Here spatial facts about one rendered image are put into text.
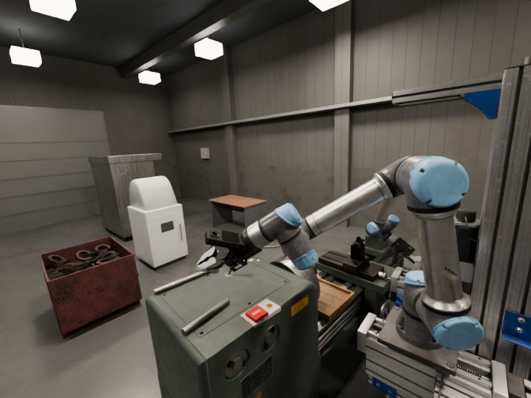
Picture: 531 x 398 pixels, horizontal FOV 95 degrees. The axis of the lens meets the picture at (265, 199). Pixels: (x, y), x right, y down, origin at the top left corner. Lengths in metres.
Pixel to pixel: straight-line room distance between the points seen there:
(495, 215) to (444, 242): 0.32
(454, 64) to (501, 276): 4.39
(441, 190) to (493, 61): 4.57
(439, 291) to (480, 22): 4.81
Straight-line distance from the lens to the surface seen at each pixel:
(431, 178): 0.69
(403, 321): 1.09
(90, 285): 3.27
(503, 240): 1.09
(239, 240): 0.72
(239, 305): 1.02
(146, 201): 4.13
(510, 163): 1.04
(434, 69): 5.26
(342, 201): 0.81
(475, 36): 5.31
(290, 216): 0.67
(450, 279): 0.82
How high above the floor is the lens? 1.85
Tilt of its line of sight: 12 degrees down
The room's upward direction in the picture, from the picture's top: 3 degrees counter-clockwise
